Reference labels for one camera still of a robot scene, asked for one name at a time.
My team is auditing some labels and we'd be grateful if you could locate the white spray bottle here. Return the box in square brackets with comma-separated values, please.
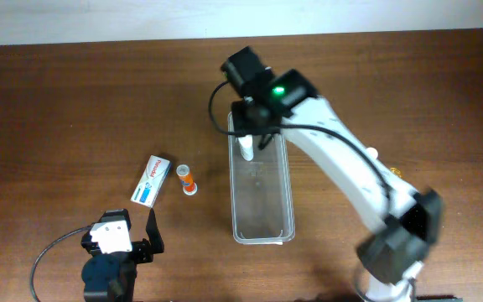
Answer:
[237, 135, 254, 161]

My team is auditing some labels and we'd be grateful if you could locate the white Panadol medicine box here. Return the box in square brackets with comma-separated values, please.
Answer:
[130, 155, 171, 208]

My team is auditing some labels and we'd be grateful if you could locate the clear plastic container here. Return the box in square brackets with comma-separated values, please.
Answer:
[228, 135, 295, 245]

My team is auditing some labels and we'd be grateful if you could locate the orange tablet tube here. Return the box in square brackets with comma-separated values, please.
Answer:
[176, 164, 198, 195]

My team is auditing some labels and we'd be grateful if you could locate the dark bottle white cap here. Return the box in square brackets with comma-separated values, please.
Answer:
[366, 147, 379, 159]

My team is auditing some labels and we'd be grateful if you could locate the small jar gold lid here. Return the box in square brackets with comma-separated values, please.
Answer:
[389, 167, 403, 178]

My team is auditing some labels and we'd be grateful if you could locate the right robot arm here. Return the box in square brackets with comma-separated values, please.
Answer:
[221, 48, 443, 301]

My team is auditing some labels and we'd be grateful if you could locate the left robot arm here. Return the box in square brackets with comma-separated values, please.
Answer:
[81, 209, 164, 302]

